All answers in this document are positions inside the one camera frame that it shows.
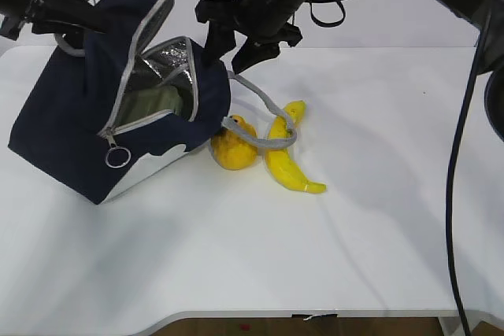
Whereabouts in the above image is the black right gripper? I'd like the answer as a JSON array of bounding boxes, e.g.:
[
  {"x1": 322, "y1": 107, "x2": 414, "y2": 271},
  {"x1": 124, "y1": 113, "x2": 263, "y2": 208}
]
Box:
[{"x1": 195, "y1": 0, "x2": 305, "y2": 74}]

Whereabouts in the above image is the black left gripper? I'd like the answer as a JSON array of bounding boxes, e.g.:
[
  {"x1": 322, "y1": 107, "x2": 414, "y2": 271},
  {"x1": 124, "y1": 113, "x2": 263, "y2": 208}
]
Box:
[{"x1": 1, "y1": 0, "x2": 106, "y2": 41}]

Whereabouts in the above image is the yellow pear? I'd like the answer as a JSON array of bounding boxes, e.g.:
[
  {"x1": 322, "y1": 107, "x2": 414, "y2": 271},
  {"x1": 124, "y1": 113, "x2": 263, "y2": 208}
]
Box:
[{"x1": 210, "y1": 127, "x2": 258, "y2": 171}]

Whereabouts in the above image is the green lidded glass container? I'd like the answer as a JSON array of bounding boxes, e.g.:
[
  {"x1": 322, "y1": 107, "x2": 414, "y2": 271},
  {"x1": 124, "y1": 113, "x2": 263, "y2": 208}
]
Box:
[{"x1": 114, "y1": 85, "x2": 183, "y2": 127}]

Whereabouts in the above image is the navy blue lunch bag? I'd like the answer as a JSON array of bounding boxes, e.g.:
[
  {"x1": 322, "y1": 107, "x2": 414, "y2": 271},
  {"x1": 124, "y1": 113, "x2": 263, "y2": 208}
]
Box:
[{"x1": 9, "y1": 0, "x2": 297, "y2": 204}]

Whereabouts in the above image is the yellow banana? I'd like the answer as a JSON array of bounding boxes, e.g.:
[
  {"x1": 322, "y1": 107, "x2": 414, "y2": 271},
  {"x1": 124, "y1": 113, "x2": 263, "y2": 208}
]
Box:
[{"x1": 264, "y1": 100, "x2": 327, "y2": 194}]

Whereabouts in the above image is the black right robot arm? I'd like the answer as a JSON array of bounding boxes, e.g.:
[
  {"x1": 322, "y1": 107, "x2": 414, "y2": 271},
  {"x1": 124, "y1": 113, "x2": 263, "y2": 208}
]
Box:
[{"x1": 195, "y1": 0, "x2": 503, "y2": 136}]

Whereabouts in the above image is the black tape on table edge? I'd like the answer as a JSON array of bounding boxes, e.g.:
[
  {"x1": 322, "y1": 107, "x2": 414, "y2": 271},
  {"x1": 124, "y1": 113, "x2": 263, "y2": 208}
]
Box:
[{"x1": 291, "y1": 313, "x2": 338, "y2": 322}]

